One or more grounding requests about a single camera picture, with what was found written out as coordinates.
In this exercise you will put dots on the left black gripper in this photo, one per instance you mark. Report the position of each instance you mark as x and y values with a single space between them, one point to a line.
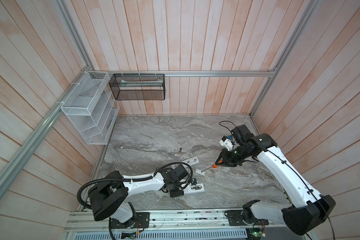
179 193

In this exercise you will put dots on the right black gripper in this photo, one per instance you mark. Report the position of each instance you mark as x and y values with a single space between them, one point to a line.
223 155

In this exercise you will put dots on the orange handled screwdriver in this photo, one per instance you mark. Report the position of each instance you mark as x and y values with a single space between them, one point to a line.
210 167

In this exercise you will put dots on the white remote control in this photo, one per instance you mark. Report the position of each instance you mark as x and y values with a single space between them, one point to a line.
192 161
188 190

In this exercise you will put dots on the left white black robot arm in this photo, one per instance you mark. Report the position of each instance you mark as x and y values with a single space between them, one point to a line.
109 196

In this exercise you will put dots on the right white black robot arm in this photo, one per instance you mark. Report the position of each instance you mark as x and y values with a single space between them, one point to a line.
307 209

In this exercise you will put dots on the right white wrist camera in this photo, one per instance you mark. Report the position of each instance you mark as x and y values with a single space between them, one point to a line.
227 143

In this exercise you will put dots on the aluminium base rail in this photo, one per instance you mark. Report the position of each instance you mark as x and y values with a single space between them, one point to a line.
190 219

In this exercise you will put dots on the horizontal aluminium frame bar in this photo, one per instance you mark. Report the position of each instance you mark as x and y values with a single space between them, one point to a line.
218 73

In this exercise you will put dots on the black wire mesh basket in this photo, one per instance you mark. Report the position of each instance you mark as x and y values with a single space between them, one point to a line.
138 87

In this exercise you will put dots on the white wire mesh shelf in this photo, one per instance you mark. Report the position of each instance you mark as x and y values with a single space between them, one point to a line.
91 108

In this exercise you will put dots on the left aluminium frame bar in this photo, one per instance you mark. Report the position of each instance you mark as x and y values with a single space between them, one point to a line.
18 161

